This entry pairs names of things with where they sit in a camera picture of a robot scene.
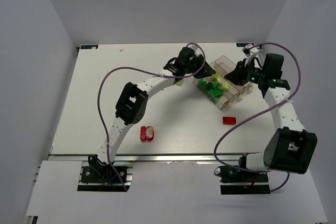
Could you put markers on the lime small lego brick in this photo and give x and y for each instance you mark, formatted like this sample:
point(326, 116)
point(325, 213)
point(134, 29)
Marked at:
point(225, 85)

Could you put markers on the green sloped lego brick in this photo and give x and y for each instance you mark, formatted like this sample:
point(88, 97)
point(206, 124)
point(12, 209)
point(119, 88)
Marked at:
point(202, 82)

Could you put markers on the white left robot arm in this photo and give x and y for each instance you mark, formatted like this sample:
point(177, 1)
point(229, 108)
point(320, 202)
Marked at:
point(132, 102)

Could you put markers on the lime 2x2 lego brick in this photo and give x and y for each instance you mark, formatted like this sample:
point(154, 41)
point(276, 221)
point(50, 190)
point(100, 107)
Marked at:
point(179, 83)

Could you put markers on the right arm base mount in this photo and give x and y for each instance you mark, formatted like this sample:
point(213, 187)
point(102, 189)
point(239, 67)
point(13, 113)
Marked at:
point(238, 182)

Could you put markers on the blue table label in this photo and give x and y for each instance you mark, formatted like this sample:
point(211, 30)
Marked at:
point(88, 47)
point(244, 44)

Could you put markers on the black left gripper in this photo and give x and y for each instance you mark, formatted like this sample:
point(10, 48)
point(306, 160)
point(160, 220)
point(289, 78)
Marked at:
point(200, 66)

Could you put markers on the red flower lego block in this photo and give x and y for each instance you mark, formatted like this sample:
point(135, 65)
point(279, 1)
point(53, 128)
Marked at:
point(146, 133)

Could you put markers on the green long lego brick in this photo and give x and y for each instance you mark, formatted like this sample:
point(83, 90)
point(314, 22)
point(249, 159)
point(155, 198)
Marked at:
point(212, 91)

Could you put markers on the blue table label right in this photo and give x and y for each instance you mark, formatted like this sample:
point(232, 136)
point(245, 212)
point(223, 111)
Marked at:
point(244, 44)

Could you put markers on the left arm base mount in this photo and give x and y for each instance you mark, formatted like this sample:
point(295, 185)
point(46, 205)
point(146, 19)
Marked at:
point(90, 181)

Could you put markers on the red flat lego brick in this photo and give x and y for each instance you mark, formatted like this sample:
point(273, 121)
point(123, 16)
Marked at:
point(229, 120)

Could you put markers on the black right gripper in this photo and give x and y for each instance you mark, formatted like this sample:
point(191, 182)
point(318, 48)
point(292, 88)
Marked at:
point(240, 71)

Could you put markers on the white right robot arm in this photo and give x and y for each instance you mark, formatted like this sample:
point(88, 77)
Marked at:
point(291, 147)

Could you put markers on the clear compartment organizer tray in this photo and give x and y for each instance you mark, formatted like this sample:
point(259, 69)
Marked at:
point(223, 66)

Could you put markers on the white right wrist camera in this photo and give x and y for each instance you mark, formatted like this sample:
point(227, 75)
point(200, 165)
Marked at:
point(251, 51)

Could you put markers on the blue table label left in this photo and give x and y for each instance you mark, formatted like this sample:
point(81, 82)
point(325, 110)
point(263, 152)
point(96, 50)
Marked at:
point(88, 47)

